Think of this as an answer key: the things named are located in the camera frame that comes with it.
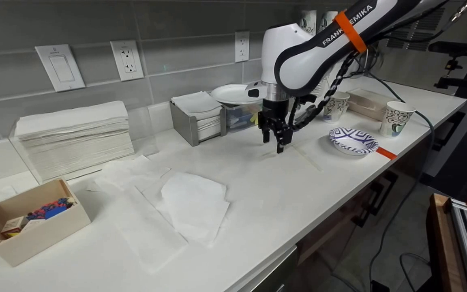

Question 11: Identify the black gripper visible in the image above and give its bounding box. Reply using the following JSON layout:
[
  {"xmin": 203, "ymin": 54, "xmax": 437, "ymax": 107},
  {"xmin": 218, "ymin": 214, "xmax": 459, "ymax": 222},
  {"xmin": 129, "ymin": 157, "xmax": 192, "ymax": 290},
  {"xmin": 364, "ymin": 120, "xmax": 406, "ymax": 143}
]
[{"xmin": 258, "ymin": 101, "xmax": 297, "ymax": 153}]

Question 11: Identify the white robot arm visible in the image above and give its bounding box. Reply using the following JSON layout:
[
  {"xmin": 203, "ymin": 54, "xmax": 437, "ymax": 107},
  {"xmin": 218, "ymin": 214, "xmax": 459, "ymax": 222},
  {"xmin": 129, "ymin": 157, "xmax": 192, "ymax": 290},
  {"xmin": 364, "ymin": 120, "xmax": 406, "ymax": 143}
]
[{"xmin": 247, "ymin": 0, "xmax": 448, "ymax": 153}]

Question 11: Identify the patterned paper cup at edge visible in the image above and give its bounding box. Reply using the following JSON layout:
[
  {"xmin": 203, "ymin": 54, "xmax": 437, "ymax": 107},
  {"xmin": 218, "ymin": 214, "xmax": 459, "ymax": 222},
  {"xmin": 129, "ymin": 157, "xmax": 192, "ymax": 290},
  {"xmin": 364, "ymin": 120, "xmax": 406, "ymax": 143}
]
[{"xmin": 380, "ymin": 101, "xmax": 416, "ymax": 136}]

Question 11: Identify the clear plastic container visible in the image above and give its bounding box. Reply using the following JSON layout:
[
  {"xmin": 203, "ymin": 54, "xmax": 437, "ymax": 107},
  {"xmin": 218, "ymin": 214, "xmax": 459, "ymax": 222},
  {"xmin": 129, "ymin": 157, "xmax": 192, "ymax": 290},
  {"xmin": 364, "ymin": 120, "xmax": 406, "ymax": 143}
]
[{"xmin": 223, "ymin": 104, "xmax": 260, "ymax": 132}]

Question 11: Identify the white paper plate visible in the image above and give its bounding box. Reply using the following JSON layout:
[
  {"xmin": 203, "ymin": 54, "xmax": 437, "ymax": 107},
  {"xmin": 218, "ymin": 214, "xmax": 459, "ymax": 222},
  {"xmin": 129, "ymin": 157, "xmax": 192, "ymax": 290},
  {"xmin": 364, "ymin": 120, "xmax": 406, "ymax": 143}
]
[{"xmin": 211, "ymin": 84, "xmax": 260, "ymax": 106}]

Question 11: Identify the blue patterned bowl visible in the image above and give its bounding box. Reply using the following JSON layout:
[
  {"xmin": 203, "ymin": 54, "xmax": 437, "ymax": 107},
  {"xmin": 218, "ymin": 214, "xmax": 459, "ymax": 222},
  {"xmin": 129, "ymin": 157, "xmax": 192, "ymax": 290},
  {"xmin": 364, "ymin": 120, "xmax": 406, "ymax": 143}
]
[{"xmin": 328, "ymin": 127, "xmax": 378, "ymax": 156}]

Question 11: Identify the grey napkin holder with napkins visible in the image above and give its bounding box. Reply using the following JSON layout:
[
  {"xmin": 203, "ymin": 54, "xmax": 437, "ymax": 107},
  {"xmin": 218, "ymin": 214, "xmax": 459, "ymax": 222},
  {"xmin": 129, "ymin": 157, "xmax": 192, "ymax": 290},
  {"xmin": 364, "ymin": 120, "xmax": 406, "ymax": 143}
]
[{"xmin": 169, "ymin": 91, "xmax": 228, "ymax": 146}]

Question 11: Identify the brown flat box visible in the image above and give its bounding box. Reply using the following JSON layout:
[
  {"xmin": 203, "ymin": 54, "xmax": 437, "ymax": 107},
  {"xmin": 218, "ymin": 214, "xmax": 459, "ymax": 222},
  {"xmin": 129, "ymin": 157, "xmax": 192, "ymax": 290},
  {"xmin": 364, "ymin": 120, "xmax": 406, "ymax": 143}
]
[{"xmin": 349, "ymin": 89, "xmax": 390, "ymax": 120}]

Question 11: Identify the white power outlet right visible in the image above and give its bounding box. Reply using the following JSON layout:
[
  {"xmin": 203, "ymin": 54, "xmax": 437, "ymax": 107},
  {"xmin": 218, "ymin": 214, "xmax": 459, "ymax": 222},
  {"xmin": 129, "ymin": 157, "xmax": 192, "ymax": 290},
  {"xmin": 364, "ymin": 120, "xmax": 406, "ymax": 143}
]
[{"xmin": 234, "ymin": 33, "xmax": 250, "ymax": 62}]

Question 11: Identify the white power outlet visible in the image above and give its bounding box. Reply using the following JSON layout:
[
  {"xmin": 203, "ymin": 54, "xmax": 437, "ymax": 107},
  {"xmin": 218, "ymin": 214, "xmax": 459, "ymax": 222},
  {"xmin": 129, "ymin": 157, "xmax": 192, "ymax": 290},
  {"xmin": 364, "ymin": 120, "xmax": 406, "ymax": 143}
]
[
  {"xmin": 111, "ymin": 41, "xmax": 143, "ymax": 81},
  {"xmin": 234, "ymin": 33, "xmax": 250, "ymax": 62}
]

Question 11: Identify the orange tape strip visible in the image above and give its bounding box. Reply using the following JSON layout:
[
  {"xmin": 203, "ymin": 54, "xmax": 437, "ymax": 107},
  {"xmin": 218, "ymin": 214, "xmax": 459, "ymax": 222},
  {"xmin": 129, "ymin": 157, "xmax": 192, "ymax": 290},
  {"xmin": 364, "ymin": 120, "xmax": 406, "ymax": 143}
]
[{"xmin": 377, "ymin": 146, "xmax": 398, "ymax": 161}]

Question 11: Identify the tall stack of paper cups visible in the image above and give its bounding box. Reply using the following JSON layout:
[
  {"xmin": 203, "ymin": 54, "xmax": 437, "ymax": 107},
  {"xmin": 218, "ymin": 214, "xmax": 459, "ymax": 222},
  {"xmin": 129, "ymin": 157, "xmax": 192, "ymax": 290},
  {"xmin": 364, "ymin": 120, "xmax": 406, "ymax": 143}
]
[{"xmin": 301, "ymin": 10, "xmax": 318, "ymax": 36}]

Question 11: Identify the loose white napkins pile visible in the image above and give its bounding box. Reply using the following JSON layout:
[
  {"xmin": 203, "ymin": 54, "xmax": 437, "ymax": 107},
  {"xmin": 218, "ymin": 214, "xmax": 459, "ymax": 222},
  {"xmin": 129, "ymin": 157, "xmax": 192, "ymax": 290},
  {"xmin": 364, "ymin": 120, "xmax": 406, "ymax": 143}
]
[{"xmin": 93, "ymin": 156, "xmax": 231, "ymax": 273}]

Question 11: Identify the white power outlet left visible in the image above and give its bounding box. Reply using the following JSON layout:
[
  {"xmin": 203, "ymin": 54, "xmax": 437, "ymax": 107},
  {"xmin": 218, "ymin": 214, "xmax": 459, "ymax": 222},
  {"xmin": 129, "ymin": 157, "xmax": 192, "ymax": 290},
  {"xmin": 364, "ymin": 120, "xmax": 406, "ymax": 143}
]
[{"xmin": 111, "ymin": 41, "xmax": 143, "ymax": 81}]

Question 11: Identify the stack of white paper towels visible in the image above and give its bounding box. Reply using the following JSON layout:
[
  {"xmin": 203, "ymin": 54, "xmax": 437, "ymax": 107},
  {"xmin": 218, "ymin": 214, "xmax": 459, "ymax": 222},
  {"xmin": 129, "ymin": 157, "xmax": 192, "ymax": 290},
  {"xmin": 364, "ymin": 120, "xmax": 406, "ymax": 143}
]
[{"xmin": 14, "ymin": 101, "xmax": 135, "ymax": 182}]

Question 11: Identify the cardboard box with items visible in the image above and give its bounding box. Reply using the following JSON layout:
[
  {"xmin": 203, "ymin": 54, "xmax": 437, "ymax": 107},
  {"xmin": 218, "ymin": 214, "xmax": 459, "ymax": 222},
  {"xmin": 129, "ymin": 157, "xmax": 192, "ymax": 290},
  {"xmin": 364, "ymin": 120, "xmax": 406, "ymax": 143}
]
[{"xmin": 0, "ymin": 180, "xmax": 91, "ymax": 266}]

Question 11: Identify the patterned paper cup near wall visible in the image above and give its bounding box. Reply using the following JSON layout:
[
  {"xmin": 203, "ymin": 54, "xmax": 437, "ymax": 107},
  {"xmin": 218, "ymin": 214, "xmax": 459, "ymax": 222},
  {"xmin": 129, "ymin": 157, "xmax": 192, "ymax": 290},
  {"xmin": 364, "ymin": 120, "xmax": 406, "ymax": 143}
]
[{"xmin": 325, "ymin": 93, "xmax": 351, "ymax": 120}]

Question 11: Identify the black cable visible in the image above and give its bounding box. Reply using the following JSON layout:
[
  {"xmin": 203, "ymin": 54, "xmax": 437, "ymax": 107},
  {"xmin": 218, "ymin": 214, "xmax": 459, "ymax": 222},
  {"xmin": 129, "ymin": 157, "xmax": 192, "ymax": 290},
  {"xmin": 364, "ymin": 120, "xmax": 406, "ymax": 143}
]
[{"xmin": 352, "ymin": 54, "xmax": 437, "ymax": 292}]

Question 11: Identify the white light switch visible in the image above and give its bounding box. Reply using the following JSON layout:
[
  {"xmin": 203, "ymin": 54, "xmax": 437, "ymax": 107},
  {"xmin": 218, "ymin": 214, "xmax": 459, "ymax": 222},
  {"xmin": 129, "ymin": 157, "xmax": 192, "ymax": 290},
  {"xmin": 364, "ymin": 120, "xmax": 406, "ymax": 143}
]
[{"xmin": 36, "ymin": 44, "xmax": 85, "ymax": 93}]

